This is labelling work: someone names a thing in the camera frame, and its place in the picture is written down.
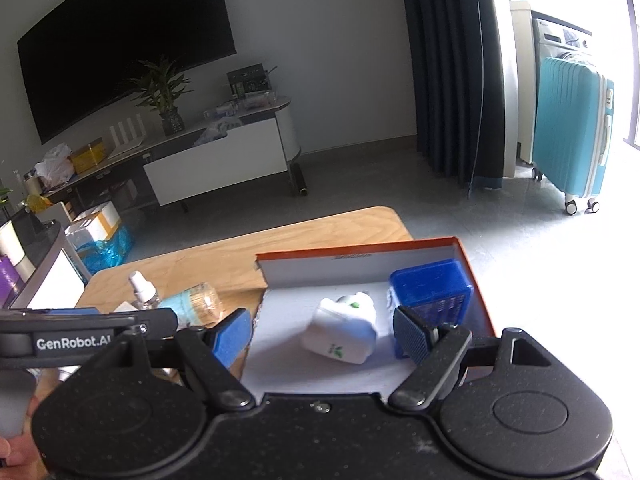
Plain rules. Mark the potted bamboo plant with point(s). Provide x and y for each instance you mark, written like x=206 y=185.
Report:
x=162 y=92

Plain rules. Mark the clear plastic organizer boxes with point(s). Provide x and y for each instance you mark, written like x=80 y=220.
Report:
x=250 y=104

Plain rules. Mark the person's left hand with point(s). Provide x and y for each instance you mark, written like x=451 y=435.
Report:
x=15 y=452

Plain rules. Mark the white ribbed panel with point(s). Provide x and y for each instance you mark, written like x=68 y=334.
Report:
x=50 y=285

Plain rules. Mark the large black wall television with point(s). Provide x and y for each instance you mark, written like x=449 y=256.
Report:
x=125 y=40

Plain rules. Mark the black rolled mat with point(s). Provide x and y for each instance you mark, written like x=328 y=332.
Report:
x=299 y=180

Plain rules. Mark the white plastic bag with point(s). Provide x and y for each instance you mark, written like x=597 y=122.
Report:
x=52 y=165

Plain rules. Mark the white and yellow cardboard box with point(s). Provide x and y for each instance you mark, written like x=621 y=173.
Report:
x=95 y=222

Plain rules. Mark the blue plastic case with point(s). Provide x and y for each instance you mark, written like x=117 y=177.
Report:
x=435 y=287

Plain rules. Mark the white router with antennas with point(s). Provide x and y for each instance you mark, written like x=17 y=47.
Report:
x=127 y=137

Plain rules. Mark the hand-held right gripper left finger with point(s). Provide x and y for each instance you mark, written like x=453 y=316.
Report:
x=232 y=334

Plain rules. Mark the crumpled cloth in drawer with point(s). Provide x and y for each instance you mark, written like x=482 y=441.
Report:
x=217 y=130

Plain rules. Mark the white plug-in device green marks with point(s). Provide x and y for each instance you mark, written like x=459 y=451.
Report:
x=340 y=330

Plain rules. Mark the white washing machine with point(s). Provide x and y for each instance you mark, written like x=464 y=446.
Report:
x=562 y=35

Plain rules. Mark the teal hard-shell suitcase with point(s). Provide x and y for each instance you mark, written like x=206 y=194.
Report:
x=567 y=125

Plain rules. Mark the clear bottle with ribbed cap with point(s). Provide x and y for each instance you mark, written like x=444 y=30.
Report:
x=142 y=290

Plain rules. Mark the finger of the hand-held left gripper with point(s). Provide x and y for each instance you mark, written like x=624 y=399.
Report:
x=150 y=321

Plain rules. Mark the white and dark television cabinet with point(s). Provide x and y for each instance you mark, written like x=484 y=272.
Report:
x=220 y=160

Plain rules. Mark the yellow plastic bag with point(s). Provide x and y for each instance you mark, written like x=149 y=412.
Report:
x=39 y=203

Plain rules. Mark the clear toothpick holder teal lid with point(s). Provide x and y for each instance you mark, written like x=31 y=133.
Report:
x=195 y=302

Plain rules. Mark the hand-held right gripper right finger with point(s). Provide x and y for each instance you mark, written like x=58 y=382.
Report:
x=407 y=332

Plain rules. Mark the dark gift box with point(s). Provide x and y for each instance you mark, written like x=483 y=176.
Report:
x=247 y=80

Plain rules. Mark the blue plastic bag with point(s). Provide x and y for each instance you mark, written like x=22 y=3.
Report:
x=107 y=255

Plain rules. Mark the dark curtain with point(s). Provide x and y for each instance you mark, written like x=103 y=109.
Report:
x=450 y=60

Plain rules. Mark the purple box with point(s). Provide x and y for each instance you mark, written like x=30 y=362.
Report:
x=9 y=280

